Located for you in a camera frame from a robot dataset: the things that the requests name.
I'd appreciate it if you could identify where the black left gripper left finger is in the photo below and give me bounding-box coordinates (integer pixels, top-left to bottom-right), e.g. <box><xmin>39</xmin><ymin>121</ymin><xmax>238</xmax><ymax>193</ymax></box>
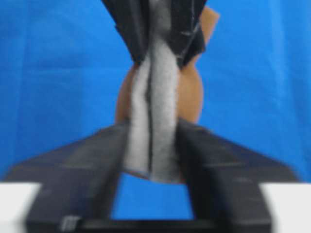
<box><xmin>3</xmin><ymin>122</ymin><xmax>128</xmax><ymax>223</ymax></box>

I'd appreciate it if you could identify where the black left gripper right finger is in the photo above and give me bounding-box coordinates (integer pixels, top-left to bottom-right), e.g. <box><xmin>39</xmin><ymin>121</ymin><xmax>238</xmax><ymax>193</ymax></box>
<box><xmin>176</xmin><ymin>120</ymin><xmax>298</xmax><ymax>223</ymax></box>

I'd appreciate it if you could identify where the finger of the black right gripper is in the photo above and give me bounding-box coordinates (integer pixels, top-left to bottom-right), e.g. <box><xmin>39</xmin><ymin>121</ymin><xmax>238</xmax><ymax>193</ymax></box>
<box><xmin>159</xmin><ymin>0</ymin><xmax>206</xmax><ymax>68</ymax></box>
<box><xmin>102</xmin><ymin>0</ymin><xmax>149</xmax><ymax>64</ymax></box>

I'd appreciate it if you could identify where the white and orange sponge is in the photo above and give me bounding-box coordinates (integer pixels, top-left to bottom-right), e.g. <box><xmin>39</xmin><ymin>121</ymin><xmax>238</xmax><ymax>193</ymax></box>
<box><xmin>115</xmin><ymin>0</ymin><xmax>219</xmax><ymax>183</ymax></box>

